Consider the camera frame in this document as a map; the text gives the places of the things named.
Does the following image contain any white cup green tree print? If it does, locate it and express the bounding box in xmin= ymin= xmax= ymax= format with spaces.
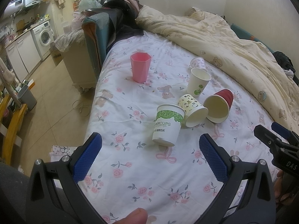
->
xmin=187 ymin=68 xmax=211 ymax=98

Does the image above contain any red ripple paper cup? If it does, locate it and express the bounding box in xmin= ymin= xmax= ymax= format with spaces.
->
xmin=203 ymin=88 xmax=234 ymax=123

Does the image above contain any yellow patterned paper cup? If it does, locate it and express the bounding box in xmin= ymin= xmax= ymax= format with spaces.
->
xmin=178 ymin=94 xmax=208 ymax=128

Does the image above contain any white cup green leaf band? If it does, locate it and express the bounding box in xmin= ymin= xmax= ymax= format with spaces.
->
xmin=152 ymin=104 xmax=185 ymax=147

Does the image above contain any pink patterned paper cup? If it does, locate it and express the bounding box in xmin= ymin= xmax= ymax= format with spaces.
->
xmin=190 ymin=57 xmax=207 ymax=72

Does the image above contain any pink plastic hexagonal cup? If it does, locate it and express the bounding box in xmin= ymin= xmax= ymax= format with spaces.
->
xmin=130 ymin=52 xmax=152 ymax=83

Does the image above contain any right hand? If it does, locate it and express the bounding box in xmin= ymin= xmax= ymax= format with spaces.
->
xmin=274 ymin=170 xmax=287 ymax=202

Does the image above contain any left hand thumb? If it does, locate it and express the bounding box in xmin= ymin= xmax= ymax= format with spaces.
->
xmin=115 ymin=208 xmax=148 ymax=224

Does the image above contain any yellow wooden chair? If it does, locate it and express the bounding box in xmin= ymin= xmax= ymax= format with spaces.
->
xmin=1 ymin=95 xmax=27 ymax=165

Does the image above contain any dark clothes pile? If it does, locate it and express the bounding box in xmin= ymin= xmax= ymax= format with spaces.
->
xmin=273 ymin=51 xmax=298 ymax=85

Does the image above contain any grey trash bin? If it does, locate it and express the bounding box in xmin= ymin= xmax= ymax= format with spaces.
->
xmin=17 ymin=84 xmax=37 ymax=110

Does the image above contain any floral white bed sheet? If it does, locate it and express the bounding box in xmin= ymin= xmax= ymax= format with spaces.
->
xmin=79 ymin=32 xmax=272 ymax=223

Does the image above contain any cream bear print duvet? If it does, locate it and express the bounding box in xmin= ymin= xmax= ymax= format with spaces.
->
xmin=135 ymin=6 xmax=298 ymax=131

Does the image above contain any cream bedside cabinet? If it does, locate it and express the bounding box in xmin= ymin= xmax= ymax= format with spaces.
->
xmin=54 ymin=29 xmax=97 ymax=94

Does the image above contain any white kitchen cabinet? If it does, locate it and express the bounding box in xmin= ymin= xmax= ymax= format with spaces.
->
xmin=5 ymin=32 xmax=41 ymax=81

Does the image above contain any white washing machine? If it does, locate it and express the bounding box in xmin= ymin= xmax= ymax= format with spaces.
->
xmin=31 ymin=19 xmax=54 ymax=61

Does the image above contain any teal folded blanket pile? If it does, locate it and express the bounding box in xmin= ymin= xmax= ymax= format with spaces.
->
xmin=82 ymin=8 xmax=123 ymax=77

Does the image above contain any white water heater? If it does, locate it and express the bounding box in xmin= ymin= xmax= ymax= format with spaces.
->
xmin=4 ymin=0 xmax=33 ymax=16

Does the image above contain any white plastic bag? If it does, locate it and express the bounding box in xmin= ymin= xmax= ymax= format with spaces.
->
xmin=78 ymin=0 xmax=102 ymax=13

